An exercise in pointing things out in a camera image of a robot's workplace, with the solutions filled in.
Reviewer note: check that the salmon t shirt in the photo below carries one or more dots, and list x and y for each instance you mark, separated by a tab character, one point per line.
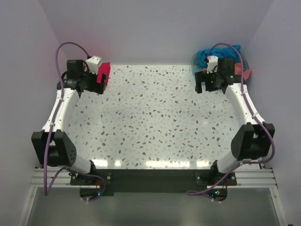
242	69

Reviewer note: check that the folded red t shirt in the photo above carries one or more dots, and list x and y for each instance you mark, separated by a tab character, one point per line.
104	73

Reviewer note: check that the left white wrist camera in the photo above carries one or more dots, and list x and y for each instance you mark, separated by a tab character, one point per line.
94	63

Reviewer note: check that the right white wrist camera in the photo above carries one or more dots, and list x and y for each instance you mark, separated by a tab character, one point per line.
212	63

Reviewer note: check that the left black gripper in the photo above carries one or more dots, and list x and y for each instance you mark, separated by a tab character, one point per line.
97	87

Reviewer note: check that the teal plastic bin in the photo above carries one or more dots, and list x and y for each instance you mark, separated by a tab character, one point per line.
196	67

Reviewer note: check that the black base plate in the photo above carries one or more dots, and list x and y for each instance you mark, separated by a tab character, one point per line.
107	182

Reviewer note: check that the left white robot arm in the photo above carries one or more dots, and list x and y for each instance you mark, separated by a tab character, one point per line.
52	145

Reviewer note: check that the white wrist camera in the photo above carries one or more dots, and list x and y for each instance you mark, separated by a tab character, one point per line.
94	63
212	63

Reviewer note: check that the blue t shirt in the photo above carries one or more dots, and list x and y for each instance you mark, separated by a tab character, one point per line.
218	52

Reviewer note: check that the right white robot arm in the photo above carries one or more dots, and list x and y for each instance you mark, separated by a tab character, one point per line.
254	137

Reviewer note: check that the aluminium rail frame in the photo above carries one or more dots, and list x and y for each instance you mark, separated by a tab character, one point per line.
246	178

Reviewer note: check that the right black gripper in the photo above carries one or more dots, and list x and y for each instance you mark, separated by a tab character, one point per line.
200	76

